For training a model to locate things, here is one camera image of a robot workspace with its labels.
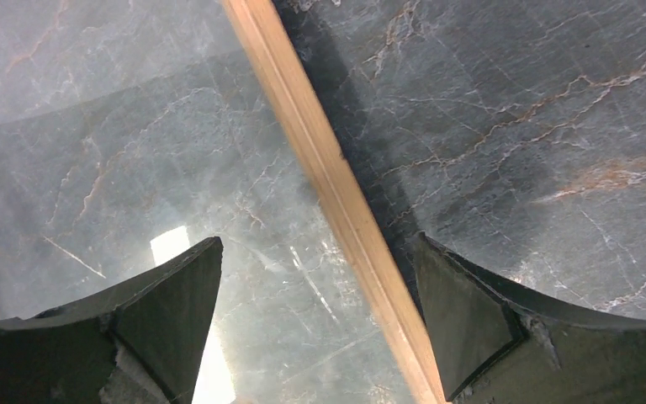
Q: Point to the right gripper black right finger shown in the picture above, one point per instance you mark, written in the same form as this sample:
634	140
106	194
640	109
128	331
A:
497	341

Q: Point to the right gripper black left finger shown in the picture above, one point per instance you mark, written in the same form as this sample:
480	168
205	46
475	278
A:
139	341

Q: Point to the wooden picture frame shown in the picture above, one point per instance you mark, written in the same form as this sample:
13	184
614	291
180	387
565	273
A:
54	54

